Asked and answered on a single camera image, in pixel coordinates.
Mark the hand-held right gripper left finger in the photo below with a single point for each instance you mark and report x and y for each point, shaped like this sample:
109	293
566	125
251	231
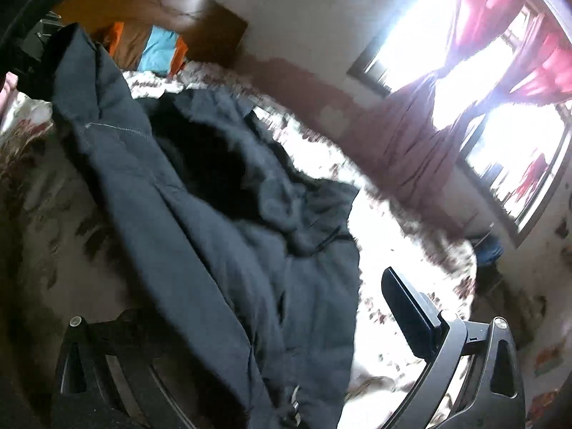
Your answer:
125	335

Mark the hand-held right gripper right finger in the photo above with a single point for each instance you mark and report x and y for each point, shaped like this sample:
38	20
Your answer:
406	308

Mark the dark navy padded jacket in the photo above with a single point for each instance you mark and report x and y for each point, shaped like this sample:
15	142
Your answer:
178	232

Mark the blue bag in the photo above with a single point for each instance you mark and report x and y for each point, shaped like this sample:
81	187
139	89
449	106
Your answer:
489	250

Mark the floral bed blanket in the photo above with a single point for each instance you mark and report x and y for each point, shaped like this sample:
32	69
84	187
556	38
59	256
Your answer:
35	241

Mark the orange brown blue pillow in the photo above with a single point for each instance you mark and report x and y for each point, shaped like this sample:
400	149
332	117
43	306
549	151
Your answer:
156	49

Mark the wooden headboard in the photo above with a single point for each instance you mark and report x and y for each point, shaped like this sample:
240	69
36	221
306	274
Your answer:
201	22

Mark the red hanging garment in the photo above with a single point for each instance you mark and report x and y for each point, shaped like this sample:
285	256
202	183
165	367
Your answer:
534	174

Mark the dark framed window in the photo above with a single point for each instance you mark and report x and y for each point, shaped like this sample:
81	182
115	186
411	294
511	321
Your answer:
402	40

